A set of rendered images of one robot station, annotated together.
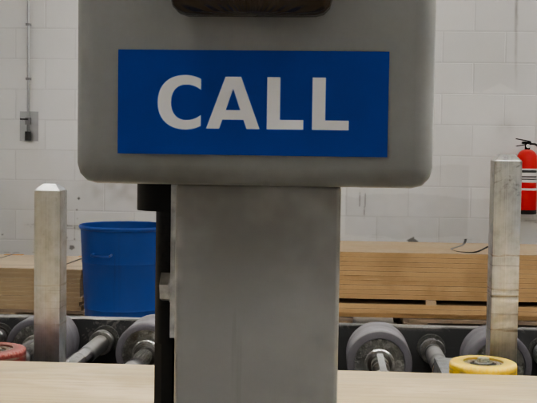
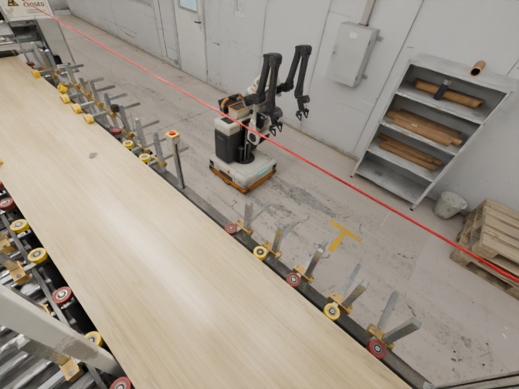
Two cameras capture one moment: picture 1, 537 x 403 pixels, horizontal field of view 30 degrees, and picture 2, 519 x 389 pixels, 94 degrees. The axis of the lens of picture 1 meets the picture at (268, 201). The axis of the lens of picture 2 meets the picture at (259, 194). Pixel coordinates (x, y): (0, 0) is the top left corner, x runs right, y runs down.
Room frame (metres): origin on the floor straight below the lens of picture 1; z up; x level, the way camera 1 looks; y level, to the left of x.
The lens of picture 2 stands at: (1.09, 1.30, 2.20)
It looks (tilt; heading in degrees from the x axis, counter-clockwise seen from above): 46 degrees down; 211
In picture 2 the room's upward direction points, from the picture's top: 8 degrees clockwise
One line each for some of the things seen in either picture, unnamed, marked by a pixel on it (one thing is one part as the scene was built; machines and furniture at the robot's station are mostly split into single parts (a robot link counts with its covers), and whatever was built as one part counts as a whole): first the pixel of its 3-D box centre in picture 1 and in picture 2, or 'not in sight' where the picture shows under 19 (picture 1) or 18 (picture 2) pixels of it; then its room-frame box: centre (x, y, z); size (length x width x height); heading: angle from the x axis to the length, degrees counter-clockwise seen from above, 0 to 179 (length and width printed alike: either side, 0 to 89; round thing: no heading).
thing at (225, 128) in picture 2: not in sight; (239, 133); (-0.89, -0.31, 0.59); 0.55 x 0.34 x 0.83; 176
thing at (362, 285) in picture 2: not in sight; (347, 301); (0.32, 1.49, 0.89); 0.04 x 0.04 x 0.48; 86
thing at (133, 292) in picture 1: (127, 281); not in sight; (5.91, 0.83, 0.36); 0.59 x 0.57 x 0.73; 176
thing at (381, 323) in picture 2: not in sight; (382, 322); (0.25, 1.70, 0.80); 0.43 x 0.03 x 0.04; 176
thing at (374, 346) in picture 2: not in sight; (372, 350); (0.45, 1.69, 0.85); 0.08 x 0.08 x 0.11
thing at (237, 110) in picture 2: not in sight; (239, 110); (-0.89, -0.33, 0.87); 0.23 x 0.15 x 0.11; 176
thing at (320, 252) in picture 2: not in sight; (310, 269); (0.31, 1.24, 0.91); 0.04 x 0.04 x 0.48; 86
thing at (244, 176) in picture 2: not in sight; (242, 164); (-0.88, -0.22, 0.16); 0.67 x 0.64 x 0.25; 86
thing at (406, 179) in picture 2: not in sight; (415, 138); (-2.09, 1.40, 0.78); 0.90 x 0.45 x 1.55; 86
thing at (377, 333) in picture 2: not in sight; (379, 337); (0.34, 1.72, 0.80); 0.14 x 0.06 x 0.05; 86
